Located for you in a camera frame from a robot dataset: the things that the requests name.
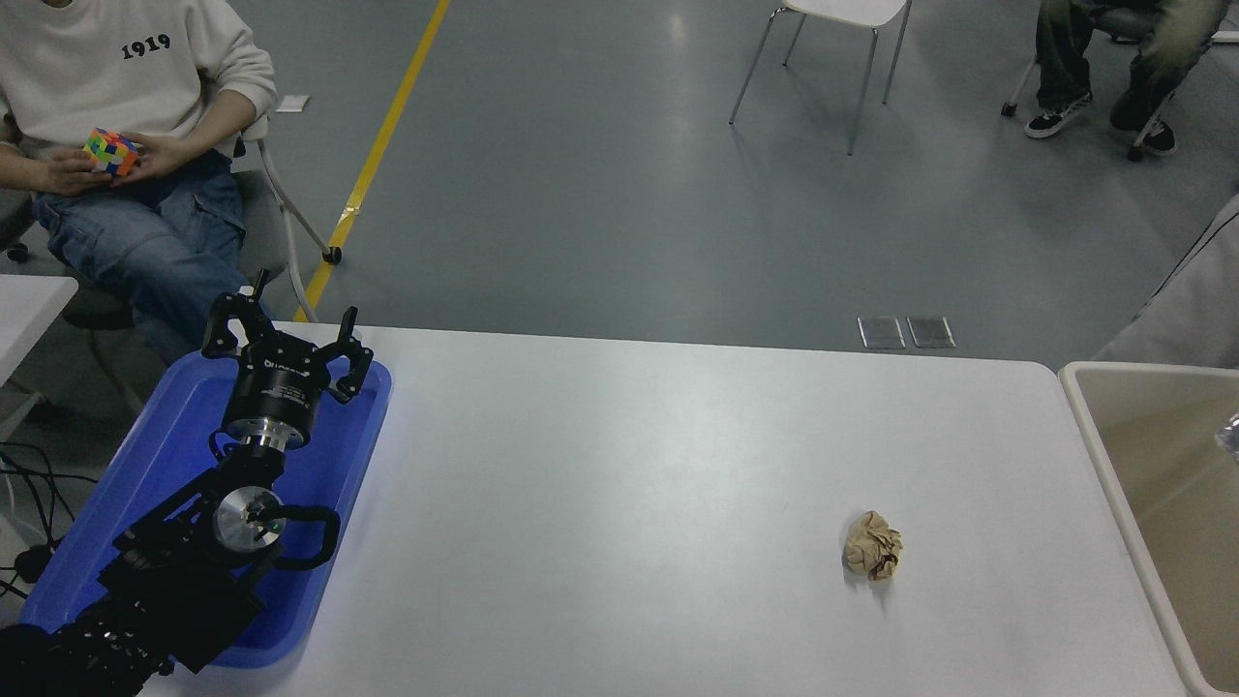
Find grey swivel chair white legs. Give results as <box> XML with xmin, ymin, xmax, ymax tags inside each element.
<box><xmin>0</xmin><ymin>111</ymin><xmax>343</xmax><ymax>417</ymax></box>

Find blue plastic tray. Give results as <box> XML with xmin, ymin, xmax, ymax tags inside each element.
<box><xmin>19</xmin><ymin>350</ymin><xmax>393</xmax><ymax>669</ymax></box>

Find multicolour puzzle cube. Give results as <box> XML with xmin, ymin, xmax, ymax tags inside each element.
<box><xmin>82</xmin><ymin>128</ymin><xmax>139</xmax><ymax>177</ymax></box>

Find small white table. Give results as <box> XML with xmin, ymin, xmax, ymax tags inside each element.
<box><xmin>0</xmin><ymin>274</ymin><xmax>78</xmax><ymax>419</ymax></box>

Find yellow floor tape line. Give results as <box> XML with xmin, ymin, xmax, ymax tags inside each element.
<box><xmin>292</xmin><ymin>0</ymin><xmax>452</xmax><ymax>323</ymax></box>

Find person's left hand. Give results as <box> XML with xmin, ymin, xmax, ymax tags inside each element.
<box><xmin>119</xmin><ymin>133</ymin><xmax>205</xmax><ymax>186</ymax></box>

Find person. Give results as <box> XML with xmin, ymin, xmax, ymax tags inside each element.
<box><xmin>1024</xmin><ymin>0</ymin><xmax>1225</xmax><ymax>156</ymax></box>
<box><xmin>1094</xmin><ymin>194</ymin><xmax>1239</xmax><ymax>369</ymax></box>
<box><xmin>0</xmin><ymin>0</ymin><xmax>279</xmax><ymax>367</ymax></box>

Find crumpled tan paper ball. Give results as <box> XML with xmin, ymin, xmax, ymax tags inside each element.
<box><xmin>842</xmin><ymin>510</ymin><xmax>903</xmax><ymax>582</ymax></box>

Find white chair with metal legs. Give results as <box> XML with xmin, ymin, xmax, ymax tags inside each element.
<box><xmin>728</xmin><ymin>0</ymin><xmax>912</xmax><ymax>157</ymax></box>

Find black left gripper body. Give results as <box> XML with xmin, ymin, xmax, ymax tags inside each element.
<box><xmin>225</xmin><ymin>341</ymin><xmax>336</xmax><ymax>429</ymax></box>

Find black cable bundle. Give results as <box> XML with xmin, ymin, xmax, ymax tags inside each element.
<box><xmin>0</xmin><ymin>440</ymin><xmax>98</xmax><ymax>601</ymax></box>

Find person's right hand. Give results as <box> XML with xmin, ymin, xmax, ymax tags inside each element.
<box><xmin>44</xmin><ymin>145</ymin><xmax>111</xmax><ymax>197</ymax></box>

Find large pale bin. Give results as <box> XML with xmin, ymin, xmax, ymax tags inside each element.
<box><xmin>1058</xmin><ymin>361</ymin><xmax>1239</xmax><ymax>697</ymax></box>

